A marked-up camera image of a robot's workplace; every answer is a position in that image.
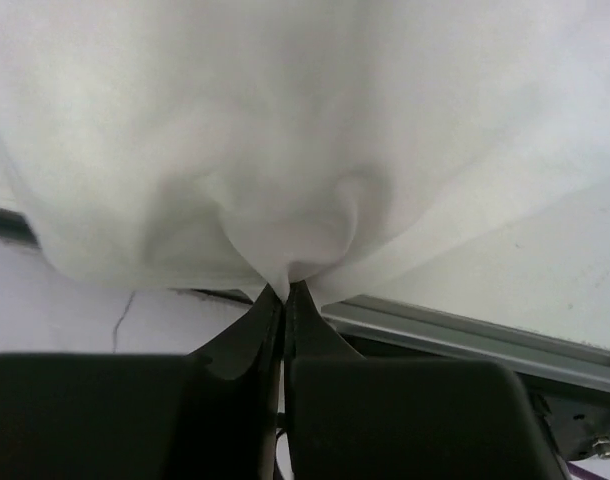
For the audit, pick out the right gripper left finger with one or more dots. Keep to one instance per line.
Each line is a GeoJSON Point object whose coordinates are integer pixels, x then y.
{"type": "Point", "coordinates": [209, 414]}

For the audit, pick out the white red print t-shirt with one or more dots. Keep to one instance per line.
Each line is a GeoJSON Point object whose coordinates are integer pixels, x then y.
{"type": "Point", "coordinates": [238, 144]}

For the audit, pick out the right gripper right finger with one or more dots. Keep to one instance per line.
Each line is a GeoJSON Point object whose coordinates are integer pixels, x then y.
{"type": "Point", "coordinates": [353, 417]}

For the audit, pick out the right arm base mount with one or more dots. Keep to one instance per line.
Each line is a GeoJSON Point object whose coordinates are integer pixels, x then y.
{"type": "Point", "coordinates": [580, 430]}

